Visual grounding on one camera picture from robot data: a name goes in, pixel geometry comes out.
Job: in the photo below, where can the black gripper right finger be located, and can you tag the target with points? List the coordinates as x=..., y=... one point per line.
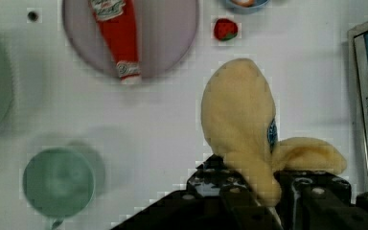
x=320, y=201

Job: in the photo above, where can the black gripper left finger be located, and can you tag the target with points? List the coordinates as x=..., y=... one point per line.
x=215, y=198

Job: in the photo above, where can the yellow plush peeled banana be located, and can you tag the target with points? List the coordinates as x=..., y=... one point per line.
x=238, y=121

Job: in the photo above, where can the green mug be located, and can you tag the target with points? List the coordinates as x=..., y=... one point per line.
x=58, y=183

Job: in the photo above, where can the red plush strawberry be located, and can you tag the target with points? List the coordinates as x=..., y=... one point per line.
x=225, y=29

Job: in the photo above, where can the lilac round plate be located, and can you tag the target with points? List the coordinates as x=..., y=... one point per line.
x=166, y=30

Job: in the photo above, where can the plush orange slice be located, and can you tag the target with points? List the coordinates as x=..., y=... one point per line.
x=244, y=3

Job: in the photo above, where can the blue bowl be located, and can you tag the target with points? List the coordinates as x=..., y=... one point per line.
x=259, y=4

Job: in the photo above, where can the red plush ketchup bottle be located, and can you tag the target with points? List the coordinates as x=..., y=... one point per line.
x=117, y=24

